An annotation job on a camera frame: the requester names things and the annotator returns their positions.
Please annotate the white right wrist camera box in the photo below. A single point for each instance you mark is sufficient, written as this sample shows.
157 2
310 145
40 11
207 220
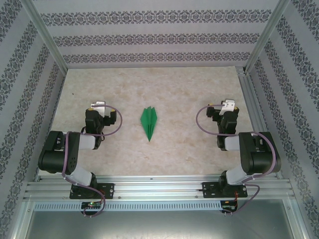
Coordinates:
228 105

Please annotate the grey sheet metal panel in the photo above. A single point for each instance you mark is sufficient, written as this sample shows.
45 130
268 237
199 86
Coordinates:
159 226

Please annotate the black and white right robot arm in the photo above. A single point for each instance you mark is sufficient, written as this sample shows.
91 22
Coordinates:
259 161

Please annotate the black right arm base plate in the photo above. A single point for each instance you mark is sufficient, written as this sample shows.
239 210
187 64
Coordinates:
208 186

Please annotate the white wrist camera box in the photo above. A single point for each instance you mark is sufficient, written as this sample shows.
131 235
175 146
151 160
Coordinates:
101 107
228 105

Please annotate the aluminium side rail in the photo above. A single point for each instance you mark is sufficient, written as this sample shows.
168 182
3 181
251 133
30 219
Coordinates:
250 94

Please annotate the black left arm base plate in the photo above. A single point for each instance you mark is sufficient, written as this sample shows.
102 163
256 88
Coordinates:
109 188

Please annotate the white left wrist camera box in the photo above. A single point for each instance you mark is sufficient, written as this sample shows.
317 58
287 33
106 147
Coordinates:
101 107

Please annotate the green paper sheet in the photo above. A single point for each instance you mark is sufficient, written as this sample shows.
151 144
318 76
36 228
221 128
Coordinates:
148 122

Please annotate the small circuit board green light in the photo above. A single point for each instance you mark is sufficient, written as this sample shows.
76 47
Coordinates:
92 204

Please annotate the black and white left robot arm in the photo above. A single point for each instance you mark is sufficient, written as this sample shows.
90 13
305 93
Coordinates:
57 154

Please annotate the aluminium frame post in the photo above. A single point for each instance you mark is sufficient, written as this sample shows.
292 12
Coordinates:
47 37
266 37

